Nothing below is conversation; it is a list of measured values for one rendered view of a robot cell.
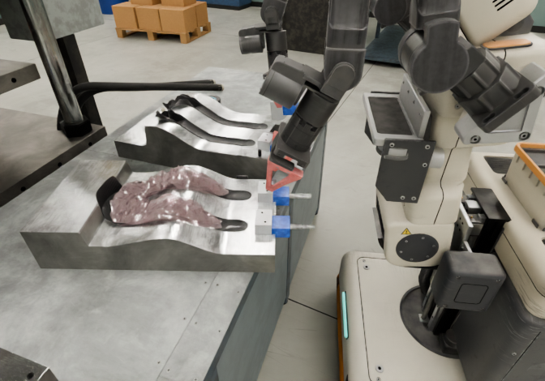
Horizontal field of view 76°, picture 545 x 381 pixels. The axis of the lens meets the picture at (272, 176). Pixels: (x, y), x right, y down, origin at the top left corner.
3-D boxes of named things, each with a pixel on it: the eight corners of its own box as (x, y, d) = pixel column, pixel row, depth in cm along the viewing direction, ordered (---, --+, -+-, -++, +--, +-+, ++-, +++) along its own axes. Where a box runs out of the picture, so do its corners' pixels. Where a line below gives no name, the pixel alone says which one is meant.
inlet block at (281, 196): (310, 198, 90) (311, 181, 87) (311, 211, 86) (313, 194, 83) (259, 197, 90) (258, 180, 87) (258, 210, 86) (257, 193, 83)
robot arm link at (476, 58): (494, 66, 49) (479, 55, 54) (446, 18, 47) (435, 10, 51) (439, 112, 54) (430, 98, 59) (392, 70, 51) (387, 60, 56)
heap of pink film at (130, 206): (230, 185, 89) (228, 159, 85) (220, 235, 75) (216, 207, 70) (129, 184, 90) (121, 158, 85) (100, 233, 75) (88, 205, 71)
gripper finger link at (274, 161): (251, 190, 64) (273, 151, 59) (255, 168, 70) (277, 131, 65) (283, 204, 65) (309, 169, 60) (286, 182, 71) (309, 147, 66)
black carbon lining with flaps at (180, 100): (269, 130, 111) (269, 101, 106) (251, 155, 99) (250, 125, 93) (173, 114, 120) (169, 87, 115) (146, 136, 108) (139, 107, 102)
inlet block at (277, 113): (319, 115, 104) (318, 96, 101) (315, 120, 99) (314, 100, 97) (276, 115, 108) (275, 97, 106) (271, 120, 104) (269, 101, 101)
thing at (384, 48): (431, 35, 550) (448, -33, 497) (414, 72, 411) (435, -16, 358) (386, 31, 575) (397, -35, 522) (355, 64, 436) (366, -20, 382)
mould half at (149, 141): (293, 143, 118) (293, 105, 111) (268, 186, 98) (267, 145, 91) (164, 122, 131) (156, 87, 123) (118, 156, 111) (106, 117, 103)
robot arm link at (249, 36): (276, 6, 86) (280, 0, 93) (231, 10, 88) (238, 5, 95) (281, 55, 93) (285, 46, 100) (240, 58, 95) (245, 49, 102)
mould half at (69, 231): (276, 195, 95) (276, 161, 89) (274, 272, 74) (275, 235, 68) (93, 193, 96) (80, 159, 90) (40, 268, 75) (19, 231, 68)
